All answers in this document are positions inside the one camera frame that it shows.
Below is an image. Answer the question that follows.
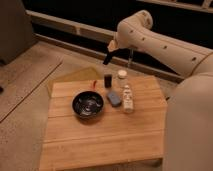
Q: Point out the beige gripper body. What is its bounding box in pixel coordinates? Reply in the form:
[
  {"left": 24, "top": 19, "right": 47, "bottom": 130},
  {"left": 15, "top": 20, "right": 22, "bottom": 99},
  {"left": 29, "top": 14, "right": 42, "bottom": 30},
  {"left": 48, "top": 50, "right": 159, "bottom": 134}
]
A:
[{"left": 103, "top": 40, "right": 134, "bottom": 65}]

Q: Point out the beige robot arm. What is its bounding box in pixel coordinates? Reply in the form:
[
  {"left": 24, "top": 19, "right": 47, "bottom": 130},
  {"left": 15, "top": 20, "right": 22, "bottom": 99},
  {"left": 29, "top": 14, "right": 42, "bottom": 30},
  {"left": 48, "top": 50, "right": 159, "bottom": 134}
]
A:
[{"left": 104, "top": 10, "right": 213, "bottom": 171}]

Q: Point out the black ceramic bowl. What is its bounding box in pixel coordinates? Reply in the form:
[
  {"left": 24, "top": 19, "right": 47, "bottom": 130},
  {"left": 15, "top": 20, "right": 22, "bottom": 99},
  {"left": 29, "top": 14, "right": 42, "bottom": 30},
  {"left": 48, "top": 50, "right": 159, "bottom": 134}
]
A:
[{"left": 72, "top": 91, "right": 104, "bottom": 119}]

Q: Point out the white lidded jar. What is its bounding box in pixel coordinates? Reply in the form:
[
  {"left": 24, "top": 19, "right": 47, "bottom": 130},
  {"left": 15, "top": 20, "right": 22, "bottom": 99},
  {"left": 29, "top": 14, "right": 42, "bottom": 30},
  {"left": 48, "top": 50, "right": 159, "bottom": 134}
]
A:
[{"left": 117, "top": 70, "right": 127, "bottom": 88}]

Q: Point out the yellow flat board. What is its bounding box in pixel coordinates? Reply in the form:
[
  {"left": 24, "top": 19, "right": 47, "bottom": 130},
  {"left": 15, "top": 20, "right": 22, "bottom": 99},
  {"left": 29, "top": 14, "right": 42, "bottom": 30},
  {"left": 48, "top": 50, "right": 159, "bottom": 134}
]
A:
[{"left": 47, "top": 67, "right": 102, "bottom": 95}]

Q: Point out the red small object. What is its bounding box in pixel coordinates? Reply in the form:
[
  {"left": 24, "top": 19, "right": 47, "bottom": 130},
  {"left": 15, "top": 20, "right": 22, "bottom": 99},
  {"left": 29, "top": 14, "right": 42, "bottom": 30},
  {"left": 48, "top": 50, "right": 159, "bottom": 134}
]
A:
[{"left": 92, "top": 80, "right": 97, "bottom": 88}]

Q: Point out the clear plastic bottle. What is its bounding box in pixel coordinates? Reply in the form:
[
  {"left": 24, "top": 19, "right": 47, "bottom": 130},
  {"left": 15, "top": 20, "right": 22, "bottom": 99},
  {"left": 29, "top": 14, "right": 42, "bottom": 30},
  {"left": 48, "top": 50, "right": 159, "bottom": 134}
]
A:
[{"left": 123, "top": 85, "right": 134, "bottom": 113}]

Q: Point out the wooden table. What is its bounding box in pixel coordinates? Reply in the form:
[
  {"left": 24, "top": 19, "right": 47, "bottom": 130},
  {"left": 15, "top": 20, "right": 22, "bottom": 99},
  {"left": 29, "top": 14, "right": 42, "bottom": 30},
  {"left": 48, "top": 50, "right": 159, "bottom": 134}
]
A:
[{"left": 39, "top": 76, "right": 167, "bottom": 171}]

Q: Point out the grey cabinet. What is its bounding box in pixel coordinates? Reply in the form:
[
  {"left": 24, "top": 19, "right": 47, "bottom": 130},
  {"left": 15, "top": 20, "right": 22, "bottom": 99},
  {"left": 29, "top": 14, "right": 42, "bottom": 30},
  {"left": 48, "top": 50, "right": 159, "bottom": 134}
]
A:
[{"left": 0, "top": 0, "right": 37, "bottom": 64}]

